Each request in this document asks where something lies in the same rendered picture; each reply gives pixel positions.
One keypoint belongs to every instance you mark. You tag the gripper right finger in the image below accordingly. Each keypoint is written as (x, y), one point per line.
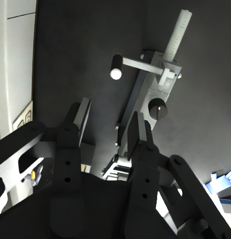
(143, 179)

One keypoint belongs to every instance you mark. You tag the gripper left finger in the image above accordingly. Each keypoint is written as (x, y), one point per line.
(67, 145)

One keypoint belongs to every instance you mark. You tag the black dial knob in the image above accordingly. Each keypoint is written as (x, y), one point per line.
(158, 109)

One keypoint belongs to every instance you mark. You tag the grey stepper dispenser body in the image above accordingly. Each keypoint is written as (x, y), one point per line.
(160, 92)

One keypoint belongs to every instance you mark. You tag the white clamp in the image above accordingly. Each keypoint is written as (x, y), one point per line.
(165, 75)

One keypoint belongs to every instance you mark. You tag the grey lever with black grip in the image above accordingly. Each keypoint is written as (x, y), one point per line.
(137, 65)

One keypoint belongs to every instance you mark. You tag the white tool with yellow cap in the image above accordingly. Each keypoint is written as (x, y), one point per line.
(33, 175)

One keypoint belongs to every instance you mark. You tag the white plate with symbols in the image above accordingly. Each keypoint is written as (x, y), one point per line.
(25, 116)

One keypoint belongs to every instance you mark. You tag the blue and white box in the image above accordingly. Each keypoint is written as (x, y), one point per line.
(222, 184)

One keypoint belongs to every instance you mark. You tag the white cabinet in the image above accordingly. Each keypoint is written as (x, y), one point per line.
(16, 65)

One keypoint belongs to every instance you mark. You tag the small yellow knob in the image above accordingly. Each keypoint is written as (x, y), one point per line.
(180, 75)

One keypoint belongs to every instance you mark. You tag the dark blue stand post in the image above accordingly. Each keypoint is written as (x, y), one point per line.
(134, 97)

